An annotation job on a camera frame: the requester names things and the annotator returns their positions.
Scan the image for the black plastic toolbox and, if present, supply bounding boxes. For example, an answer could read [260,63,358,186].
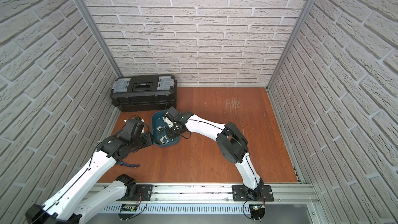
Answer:
[110,74,177,112]

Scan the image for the left controller board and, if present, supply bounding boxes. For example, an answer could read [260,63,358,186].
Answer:
[118,204,141,220]

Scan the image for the right controller board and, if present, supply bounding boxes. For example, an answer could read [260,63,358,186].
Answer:
[249,204,266,221]

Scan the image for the teal plastic storage bin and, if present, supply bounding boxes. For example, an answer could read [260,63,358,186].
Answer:
[151,110,180,148]

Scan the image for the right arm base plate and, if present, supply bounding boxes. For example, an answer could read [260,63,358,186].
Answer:
[232,184,274,202]

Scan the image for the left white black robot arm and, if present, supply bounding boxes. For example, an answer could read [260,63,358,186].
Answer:
[25,116,153,224]

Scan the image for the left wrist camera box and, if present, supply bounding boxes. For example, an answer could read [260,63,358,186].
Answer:
[134,117,145,123]

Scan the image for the aluminium frame rail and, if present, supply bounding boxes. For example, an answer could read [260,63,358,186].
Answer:
[62,182,321,205]

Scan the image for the blue handled pliers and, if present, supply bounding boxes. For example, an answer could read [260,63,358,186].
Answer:
[119,161,140,168]

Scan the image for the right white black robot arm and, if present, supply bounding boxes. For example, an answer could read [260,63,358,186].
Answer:
[163,107,263,201]

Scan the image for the controller board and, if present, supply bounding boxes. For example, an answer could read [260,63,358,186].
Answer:
[118,204,141,220]
[249,204,266,221]

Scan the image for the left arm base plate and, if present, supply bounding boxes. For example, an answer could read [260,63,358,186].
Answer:
[120,184,153,201]

